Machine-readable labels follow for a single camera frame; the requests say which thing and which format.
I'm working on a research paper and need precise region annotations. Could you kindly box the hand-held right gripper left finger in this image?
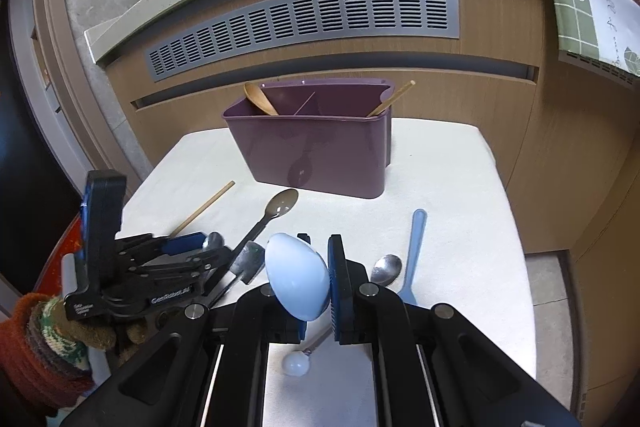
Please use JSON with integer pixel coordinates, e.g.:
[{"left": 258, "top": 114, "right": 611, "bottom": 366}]
[{"left": 60, "top": 233, "right": 311, "bottom": 427}]

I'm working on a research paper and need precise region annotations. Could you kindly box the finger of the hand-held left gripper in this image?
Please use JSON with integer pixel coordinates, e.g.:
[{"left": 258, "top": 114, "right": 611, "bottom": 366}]
[
  {"left": 117, "top": 232, "right": 208, "bottom": 265},
  {"left": 127, "top": 249, "right": 236, "bottom": 299}
]

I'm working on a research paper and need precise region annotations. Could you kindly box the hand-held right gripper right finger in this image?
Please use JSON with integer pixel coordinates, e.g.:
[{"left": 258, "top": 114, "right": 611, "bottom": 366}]
[{"left": 327, "top": 234, "right": 582, "bottom": 427}]

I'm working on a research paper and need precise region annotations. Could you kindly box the light blue large spoon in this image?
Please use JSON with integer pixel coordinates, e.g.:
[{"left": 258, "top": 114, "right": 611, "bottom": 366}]
[{"left": 264, "top": 233, "right": 332, "bottom": 322}]

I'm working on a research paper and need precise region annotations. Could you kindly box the black spatula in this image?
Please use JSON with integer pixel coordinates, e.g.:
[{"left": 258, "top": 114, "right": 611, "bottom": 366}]
[{"left": 206, "top": 241, "right": 266, "bottom": 309}]

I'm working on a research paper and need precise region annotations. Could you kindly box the black-handled spoon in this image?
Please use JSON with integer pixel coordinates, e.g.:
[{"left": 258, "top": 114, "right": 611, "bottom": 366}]
[{"left": 215, "top": 188, "right": 299, "bottom": 290}]

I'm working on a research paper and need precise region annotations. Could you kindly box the purple utensil container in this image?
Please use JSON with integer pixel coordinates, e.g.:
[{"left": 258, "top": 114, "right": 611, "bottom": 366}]
[{"left": 222, "top": 77, "right": 395, "bottom": 200}]

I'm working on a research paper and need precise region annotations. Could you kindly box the person's left forearm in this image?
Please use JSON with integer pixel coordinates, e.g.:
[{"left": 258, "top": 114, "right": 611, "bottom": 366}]
[{"left": 0, "top": 292, "right": 97, "bottom": 410}]

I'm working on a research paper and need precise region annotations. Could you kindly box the person's left hand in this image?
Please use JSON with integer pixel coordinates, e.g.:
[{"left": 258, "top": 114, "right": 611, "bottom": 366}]
[{"left": 60, "top": 307, "right": 156, "bottom": 358}]

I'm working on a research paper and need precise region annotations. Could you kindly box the red object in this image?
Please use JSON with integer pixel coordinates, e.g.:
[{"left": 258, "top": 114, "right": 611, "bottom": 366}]
[{"left": 37, "top": 214, "right": 88, "bottom": 303}]

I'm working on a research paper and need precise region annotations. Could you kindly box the wooden chopstick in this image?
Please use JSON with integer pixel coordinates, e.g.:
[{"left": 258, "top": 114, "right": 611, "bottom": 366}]
[
  {"left": 365, "top": 80, "right": 416, "bottom": 118},
  {"left": 170, "top": 180, "right": 236, "bottom": 238}
]

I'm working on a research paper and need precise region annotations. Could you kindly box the white table mat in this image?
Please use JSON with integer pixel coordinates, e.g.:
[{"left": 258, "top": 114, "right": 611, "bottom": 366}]
[{"left": 120, "top": 117, "right": 538, "bottom": 427}]

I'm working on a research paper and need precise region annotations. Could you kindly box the wooden spoon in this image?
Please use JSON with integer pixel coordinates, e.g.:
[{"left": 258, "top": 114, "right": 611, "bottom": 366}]
[{"left": 243, "top": 82, "right": 280, "bottom": 116}]

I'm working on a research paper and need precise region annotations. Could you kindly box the wooden counter cabinet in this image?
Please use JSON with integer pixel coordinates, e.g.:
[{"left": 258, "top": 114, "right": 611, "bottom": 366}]
[{"left": 102, "top": 0, "right": 640, "bottom": 427}]

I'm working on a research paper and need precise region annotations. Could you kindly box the long grey vent grille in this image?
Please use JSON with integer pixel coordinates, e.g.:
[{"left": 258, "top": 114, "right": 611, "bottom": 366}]
[{"left": 146, "top": 0, "right": 462, "bottom": 84}]

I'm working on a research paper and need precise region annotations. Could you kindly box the small grey vent grille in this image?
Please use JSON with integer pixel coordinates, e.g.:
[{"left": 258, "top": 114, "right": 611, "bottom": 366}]
[{"left": 557, "top": 49, "right": 638, "bottom": 90}]

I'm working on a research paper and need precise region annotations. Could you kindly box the green checkered towel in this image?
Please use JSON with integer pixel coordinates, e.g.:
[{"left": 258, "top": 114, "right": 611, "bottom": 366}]
[{"left": 538, "top": 0, "right": 640, "bottom": 78}]

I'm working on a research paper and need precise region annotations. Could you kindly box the small white wooden-handled spoon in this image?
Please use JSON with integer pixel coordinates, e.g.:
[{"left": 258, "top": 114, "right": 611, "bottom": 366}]
[{"left": 281, "top": 327, "right": 333, "bottom": 378}]

